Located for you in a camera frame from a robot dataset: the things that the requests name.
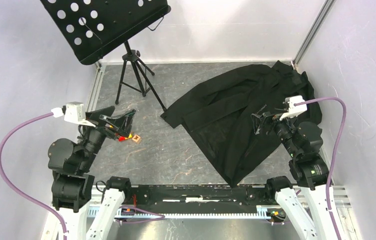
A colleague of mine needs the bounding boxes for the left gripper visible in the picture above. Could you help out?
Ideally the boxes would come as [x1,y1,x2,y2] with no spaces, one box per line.
[78,104,136,170]

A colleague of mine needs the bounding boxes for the black jacket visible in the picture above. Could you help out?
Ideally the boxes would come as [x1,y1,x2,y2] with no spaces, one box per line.
[162,61,315,187]

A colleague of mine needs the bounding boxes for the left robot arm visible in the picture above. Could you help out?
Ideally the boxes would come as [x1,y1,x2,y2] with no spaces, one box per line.
[47,102,136,240]

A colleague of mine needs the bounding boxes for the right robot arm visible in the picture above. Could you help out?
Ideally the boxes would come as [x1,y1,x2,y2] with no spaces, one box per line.
[251,112,346,240]

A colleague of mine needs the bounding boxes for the small wooden cube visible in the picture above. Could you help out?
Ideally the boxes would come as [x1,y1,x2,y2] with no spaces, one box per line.
[132,134,142,144]

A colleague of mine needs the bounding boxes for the black music stand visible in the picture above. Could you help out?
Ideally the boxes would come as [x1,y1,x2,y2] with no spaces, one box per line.
[40,0,171,111]

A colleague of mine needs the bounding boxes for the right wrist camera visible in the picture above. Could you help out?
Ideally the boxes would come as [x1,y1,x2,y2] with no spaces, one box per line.
[279,95,308,121]

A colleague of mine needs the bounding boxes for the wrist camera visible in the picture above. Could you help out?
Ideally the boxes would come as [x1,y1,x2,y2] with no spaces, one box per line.
[63,101,95,127]
[279,95,308,121]

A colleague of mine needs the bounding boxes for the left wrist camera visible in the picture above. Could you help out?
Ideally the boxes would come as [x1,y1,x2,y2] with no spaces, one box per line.
[63,101,95,127]

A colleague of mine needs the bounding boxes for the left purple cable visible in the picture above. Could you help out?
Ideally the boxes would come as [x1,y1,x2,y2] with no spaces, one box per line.
[0,107,68,240]

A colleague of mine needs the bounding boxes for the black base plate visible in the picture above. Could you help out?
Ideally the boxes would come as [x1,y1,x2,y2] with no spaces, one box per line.
[123,184,280,216]

